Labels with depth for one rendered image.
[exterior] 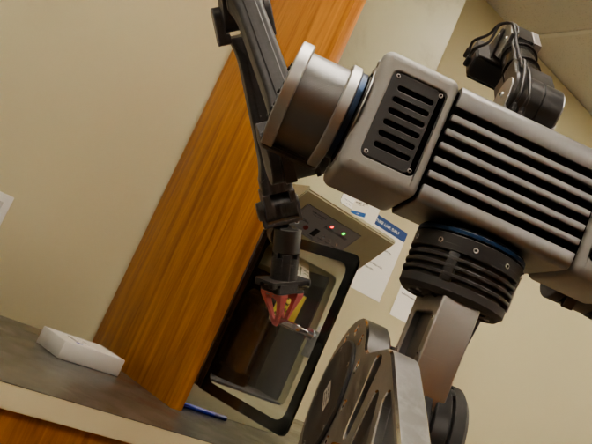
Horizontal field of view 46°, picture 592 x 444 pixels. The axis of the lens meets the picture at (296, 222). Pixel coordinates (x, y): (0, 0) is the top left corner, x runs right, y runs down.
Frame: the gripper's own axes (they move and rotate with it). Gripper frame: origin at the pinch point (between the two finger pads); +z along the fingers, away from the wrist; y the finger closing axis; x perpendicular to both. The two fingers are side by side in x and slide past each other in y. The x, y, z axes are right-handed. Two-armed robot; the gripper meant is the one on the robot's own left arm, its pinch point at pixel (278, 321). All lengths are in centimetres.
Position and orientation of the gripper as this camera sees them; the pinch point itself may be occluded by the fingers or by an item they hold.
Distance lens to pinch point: 147.9
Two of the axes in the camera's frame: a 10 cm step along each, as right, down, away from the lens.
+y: -7.5, 0.1, -6.6
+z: -1.0, 9.9, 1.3
